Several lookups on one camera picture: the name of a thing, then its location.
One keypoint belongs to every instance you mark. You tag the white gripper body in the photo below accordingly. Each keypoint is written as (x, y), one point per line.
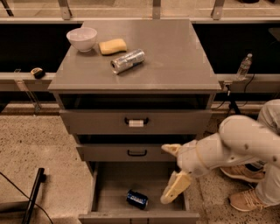
(188, 158)

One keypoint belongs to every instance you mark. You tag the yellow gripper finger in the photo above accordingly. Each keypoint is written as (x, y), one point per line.
(178, 182)
(173, 149)

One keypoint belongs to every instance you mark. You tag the blue pepsi can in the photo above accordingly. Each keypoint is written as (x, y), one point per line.
(137, 199)

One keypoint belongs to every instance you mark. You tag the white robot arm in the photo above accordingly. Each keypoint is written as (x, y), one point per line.
(239, 140)

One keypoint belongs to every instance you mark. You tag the middle grey drawer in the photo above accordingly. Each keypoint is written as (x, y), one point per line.
(124, 153)

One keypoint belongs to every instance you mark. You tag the grey drawer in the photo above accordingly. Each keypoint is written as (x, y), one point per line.
(124, 153)
(132, 122)
(111, 182)

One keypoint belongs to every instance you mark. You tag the tan shoe near drawer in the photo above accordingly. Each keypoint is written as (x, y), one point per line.
(246, 201)

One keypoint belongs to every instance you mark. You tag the bottom grey drawer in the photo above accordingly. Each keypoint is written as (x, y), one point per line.
(111, 182)

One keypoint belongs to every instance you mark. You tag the grey drawer cabinet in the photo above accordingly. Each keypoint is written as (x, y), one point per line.
(175, 74)

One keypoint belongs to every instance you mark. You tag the silver soda can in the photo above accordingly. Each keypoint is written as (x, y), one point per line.
(127, 61)

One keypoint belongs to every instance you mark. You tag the top grey drawer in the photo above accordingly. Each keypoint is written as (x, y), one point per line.
(132, 122)

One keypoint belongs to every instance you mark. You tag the tan shoe far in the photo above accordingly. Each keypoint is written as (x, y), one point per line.
(243, 173)

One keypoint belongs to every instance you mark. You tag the black tripod leg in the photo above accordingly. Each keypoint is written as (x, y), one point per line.
(232, 104)

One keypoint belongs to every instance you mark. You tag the clear plastic water bottle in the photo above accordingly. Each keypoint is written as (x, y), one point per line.
(244, 67)

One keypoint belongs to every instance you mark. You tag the yellow sponge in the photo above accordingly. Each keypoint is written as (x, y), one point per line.
(113, 46)

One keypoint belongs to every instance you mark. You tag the black stand bar left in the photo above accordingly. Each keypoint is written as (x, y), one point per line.
(40, 178)

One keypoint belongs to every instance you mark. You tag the white bowl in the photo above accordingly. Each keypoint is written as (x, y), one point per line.
(82, 39)

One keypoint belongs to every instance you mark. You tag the black yellow tape measure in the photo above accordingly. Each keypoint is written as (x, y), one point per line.
(38, 72)

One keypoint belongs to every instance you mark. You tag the metal bracket under ledge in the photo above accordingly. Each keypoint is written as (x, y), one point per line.
(33, 98)

